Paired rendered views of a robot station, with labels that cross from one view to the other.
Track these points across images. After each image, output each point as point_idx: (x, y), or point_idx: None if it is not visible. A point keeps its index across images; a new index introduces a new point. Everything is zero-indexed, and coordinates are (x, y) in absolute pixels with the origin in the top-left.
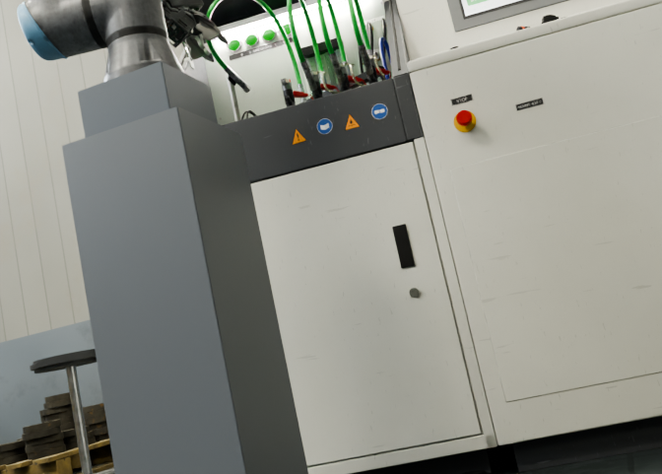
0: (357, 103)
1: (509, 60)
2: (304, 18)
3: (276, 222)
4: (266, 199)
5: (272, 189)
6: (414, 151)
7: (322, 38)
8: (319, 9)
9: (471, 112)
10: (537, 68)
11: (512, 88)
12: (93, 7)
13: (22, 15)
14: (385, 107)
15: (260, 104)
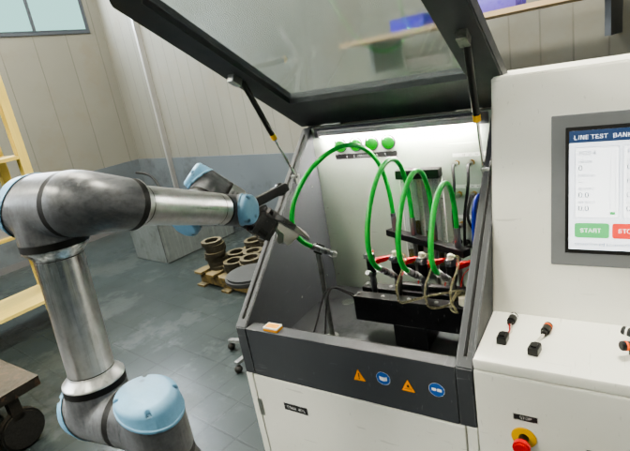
0: (415, 373)
1: (593, 408)
2: (407, 134)
3: (337, 426)
4: (330, 408)
5: (335, 403)
6: (465, 435)
7: (422, 159)
8: (397, 236)
9: (532, 434)
10: (626, 429)
11: (588, 434)
12: (111, 442)
13: (59, 420)
14: (442, 389)
15: (361, 205)
